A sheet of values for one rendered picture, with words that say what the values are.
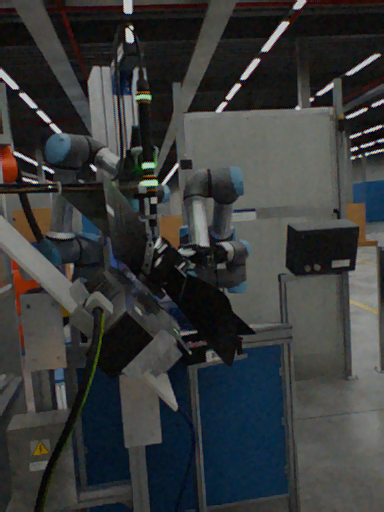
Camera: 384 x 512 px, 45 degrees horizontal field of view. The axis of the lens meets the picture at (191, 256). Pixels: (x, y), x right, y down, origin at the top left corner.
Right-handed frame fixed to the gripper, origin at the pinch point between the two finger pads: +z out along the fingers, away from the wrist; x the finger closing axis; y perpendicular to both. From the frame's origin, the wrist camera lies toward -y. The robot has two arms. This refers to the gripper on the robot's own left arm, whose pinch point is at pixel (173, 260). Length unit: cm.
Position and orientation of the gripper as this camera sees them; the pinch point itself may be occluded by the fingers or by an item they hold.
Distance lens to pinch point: 151.8
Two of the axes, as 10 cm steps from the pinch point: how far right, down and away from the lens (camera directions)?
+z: -6.9, 1.3, -7.1
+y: 7.2, 1.3, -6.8
